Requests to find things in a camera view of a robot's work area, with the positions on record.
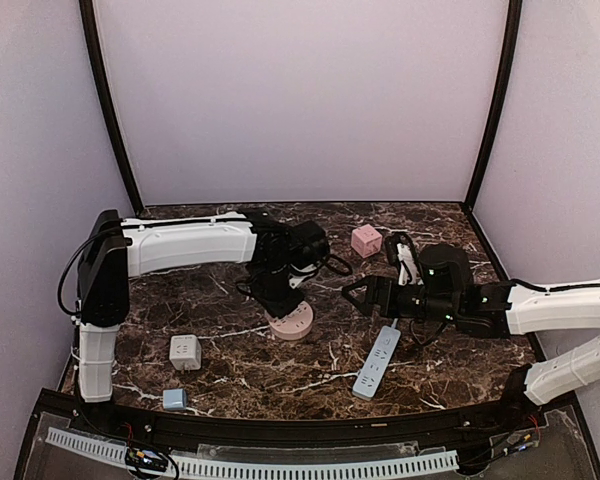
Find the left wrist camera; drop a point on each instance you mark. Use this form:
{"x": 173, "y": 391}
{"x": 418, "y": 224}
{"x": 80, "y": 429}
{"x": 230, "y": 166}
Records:
{"x": 298, "y": 276}

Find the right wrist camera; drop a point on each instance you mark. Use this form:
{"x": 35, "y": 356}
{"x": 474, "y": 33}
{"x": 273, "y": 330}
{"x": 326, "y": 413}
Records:
{"x": 402, "y": 254}

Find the small circuit board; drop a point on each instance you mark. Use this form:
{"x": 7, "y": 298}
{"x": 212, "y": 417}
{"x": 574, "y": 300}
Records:
{"x": 145, "y": 460}

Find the pink cube socket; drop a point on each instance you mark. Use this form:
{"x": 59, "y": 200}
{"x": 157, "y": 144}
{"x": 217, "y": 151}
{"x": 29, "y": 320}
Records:
{"x": 366, "y": 241}

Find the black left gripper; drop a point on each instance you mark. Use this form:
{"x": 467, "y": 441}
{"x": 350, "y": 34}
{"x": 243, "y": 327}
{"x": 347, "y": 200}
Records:
{"x": 284, "y": 301}

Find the round pink power strip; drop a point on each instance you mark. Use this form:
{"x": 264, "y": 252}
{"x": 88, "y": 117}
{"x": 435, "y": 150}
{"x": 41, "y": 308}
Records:
{"x": 294, "y": 326}

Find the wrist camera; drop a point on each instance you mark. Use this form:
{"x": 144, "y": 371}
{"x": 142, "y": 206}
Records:
{"x": 298, "y": 276}
{"x": 402, "y": 254}

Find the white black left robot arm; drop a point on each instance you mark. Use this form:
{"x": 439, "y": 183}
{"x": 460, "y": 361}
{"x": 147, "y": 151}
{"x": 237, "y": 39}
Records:
{"x": 94, "y": 286}

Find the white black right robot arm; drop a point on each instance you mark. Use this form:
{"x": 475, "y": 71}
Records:
{"x": 447, "y": 293}

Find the white cube socket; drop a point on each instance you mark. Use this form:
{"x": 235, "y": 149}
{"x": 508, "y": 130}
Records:
{"x": 185, "y": 352}

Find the black front rail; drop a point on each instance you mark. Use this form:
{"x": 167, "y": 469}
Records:
{"x": 456, "y": 427}

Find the small blue plug adapter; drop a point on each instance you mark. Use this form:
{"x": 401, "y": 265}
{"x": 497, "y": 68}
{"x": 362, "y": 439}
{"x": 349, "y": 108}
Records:
{"x": 174, "y": 400}

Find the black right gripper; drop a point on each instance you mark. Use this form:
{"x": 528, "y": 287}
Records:
{"x": 384, "y": 295}

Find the white cable duct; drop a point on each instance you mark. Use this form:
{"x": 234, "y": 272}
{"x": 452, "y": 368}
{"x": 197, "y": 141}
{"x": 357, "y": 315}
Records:
{"x": 388, "y": 461}

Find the blue power strip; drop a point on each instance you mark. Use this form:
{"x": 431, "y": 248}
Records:
{"x": 372, "y": 372}

